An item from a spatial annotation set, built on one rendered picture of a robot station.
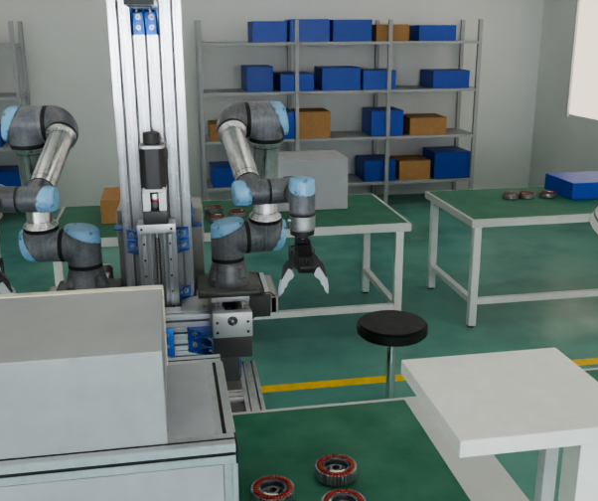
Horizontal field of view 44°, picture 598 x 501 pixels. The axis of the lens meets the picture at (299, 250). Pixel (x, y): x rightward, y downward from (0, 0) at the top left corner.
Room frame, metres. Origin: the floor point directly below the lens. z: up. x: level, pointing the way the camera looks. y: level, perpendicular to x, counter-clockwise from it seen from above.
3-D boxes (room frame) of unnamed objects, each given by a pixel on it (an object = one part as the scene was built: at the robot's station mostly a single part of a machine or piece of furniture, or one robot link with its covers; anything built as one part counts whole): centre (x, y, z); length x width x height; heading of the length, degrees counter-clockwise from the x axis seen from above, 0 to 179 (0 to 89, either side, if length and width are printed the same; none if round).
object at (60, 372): (1.48, 0.51, 1.22); 0.44 x 0.39 x 0.20; 100
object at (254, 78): (8.18, 0.44, 1.41); 0.42 x 0.28 x 0.26; 12
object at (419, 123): (8.51, -1.41, 0.87); 0.42 x 0.40 x 0.19; 99
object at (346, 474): (1.77, -0.10, 0.77); 0.11 x 0.11 x 0.04
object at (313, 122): (8.29, -0.13, 0.92); 0.40 x 0.36 x 0.28; 10
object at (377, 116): (8.42, -0.94, 0.92); 0.42 x 0.36 x 0.28; 10
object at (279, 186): (2.21, 0.03, 1.45); 0.11 x 0.11 x 0.08; 16
